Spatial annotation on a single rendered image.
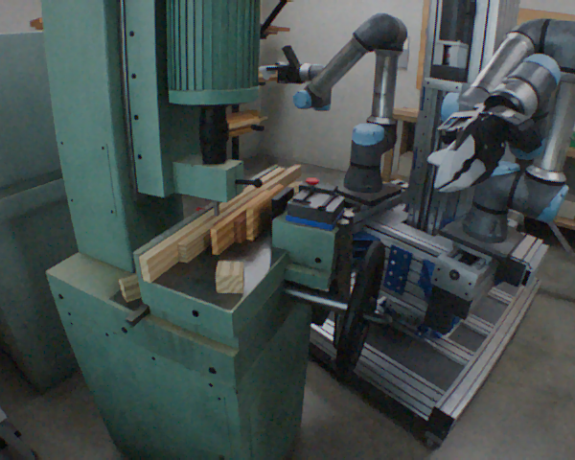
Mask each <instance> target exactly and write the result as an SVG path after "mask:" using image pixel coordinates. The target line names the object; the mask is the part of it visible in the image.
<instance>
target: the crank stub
mask: <svg viewBox="0 0 575 460"><path fill-rule="evenodd" d="M360 320H363V321H365V322H367V323H370V324H373V325H375V326H378V327H382V328H385V329H387V328H390V327H391V326H392V323H393V318H392V316H391V315H389V314H385V313H381V312H375V311H367V310H363V311H362V315H361V317H360Z"/></svg>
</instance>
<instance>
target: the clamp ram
mask: <svg viewBox="0 0 575 460"><path fill-rule="evenodd" d="M293 195H294V187H290V186H288V187H286V188H285V189H284V190H283V191H281V192H280V193H279V194H277V195H276V196H275V197H273V198H272V199H271V220H270V238H272V221H273V220H274V219H275V218H277V217H278V216H279V215H280V214H281V213H282V212H283V211H285V210H287V209H288V202H289V201H290V200H291V199H292V198H293Z"/></svg>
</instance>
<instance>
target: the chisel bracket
mask: <svg viewBox="0 0 575 460"><path fill-rule="evenodd" d="M172 171H173V185H174V192H175V193H180V194H184V195H189V196H197V197H202V198H207V199H212V201H214V202H219V201H221V202H228V201H230V200H232V199H233V198H235V197H236V196H238V195H240V194H241V193H243V185H242V184H235V180H236V179H243V161H239V160H232V159H227V160H226V161H224V162H221V163H205V162H203V161H202V155H196V154H190V155H187V156H185V157H182V158H180V159H177V160H175V161H173V162H172Z"/></svg>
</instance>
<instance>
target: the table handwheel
mask: <svg viewBox="0 0 575 460"><path fill-rule="evenodd" d="M384 264H385V246H384V244H383V243H382V242H381V241H374V242H373V243H372V244H371V245H370V246H369V247H368V249H367V251H366V253H365V255H364V257H363V259H362V262H361V264H360V267H359V270H358V273H357V275H356V279H355V282H354V286H353V289H352V292H351V295H350V298H348V297H344V296H340V295H336V294H332V293H329V292H326V291H322V290H318V289H314V288H310V287H304V286H300V285H296V284H294V283H290V282H285V284H284V286H283V289H282V297H283V298H287V299H289V300H293V301H296V302H300V303H303V304H307V305H310V306H314V307H318V308H320V309H324V310H328V311H334V312H338V313H342V314H345V316H344V320H343V324H342V328H341V332H340V337H339V340H338V345H337V351H336V358H335V371H336V373H337V375H338V376H339V377H341V378H343V379H346V378H348V377H349V376H351V375H352V373H353V372H354V370H355V368H356V366H357V362H358V360H359V358H360V355H361V352H362V350H363V347H364V344H365V341H366V338H367V335H368V333H369V330H370V326H371V325H372V324H370V323H367V322H365V321H363V320H360V317H361V315H362V311H376V310H377V306H378V298H379V294H380V286H381V281H382V276H383V271H384Z"/></svg>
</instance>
